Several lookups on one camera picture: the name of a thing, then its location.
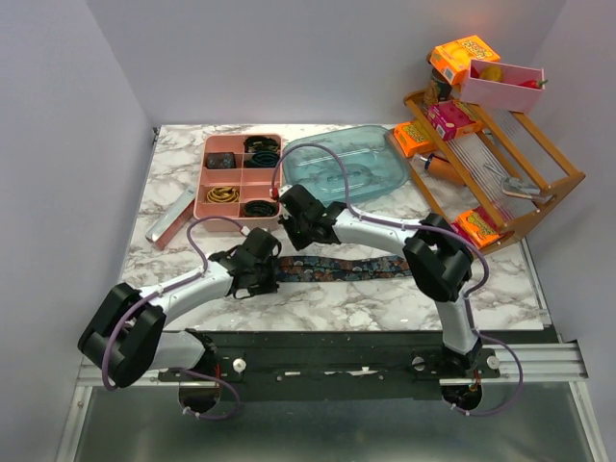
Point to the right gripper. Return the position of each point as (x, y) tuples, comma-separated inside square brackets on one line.
[(286, 219)]

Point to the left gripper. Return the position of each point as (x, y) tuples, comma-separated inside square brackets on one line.
[(270, 286)]

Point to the floral patterned necktie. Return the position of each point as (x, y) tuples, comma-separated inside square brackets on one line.
[(306, 269)]

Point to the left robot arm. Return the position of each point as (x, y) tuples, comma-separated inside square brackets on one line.
[(125, 337)]

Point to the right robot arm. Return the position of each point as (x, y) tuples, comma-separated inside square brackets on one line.
[(440, 261)]

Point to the rolled black tie bottom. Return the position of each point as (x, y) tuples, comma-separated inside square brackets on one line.
[(260, 209)]

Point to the rolled black tie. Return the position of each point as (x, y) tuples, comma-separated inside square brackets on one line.
[(260, 209), (255, 144)]

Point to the rolled teal tie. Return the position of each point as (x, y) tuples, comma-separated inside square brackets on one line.
[(262, 159)]

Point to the rolled gold tie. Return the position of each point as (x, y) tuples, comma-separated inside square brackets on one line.
[(223, 194)]

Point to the pink compartment organizer tray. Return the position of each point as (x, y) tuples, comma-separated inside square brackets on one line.
[(254, 184)]

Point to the blue transparent plastic tray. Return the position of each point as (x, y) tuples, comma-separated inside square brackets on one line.
[(363, 158)]

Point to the rolled black tie top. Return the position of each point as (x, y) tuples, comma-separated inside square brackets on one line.
[(255, 144)]

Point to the pink silver flat box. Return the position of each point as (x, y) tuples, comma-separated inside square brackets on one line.
[(176, 215)]

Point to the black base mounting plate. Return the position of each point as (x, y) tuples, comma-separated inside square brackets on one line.
[(303, 366)]

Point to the rolled dark floral tie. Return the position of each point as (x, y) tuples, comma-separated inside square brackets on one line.
[(220, 160)]

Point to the orange snack box middle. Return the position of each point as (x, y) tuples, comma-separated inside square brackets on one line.
[(413, 139)]

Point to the orange snack box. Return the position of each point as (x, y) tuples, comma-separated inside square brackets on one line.
[(453, 59), (477, 226), (413, 139)]

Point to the orange bottle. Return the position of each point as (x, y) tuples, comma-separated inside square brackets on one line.
[(438, 168)]

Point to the pink snack box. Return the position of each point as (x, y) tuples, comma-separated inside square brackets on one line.
[(452, 119)]

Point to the orange snack box lower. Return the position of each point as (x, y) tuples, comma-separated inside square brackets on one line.
[(477, 226)]

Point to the brown snack can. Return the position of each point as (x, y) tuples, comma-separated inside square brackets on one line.
[(439, 86)]

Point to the wooden dish rack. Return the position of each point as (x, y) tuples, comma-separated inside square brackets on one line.
[(509, 144)]

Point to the orange snack box top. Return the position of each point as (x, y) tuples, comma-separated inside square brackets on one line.
[(453, 59)]

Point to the yellow toy fruit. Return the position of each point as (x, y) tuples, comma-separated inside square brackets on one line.
[(491, 73)]

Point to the pink rectangular bin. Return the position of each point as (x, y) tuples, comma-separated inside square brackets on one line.
[(504, 95)]

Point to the red toy pepper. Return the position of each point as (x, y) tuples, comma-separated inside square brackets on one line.
[(534, 84)]

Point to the aluminium rail frame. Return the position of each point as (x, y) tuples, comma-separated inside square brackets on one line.
[(553, 420)]

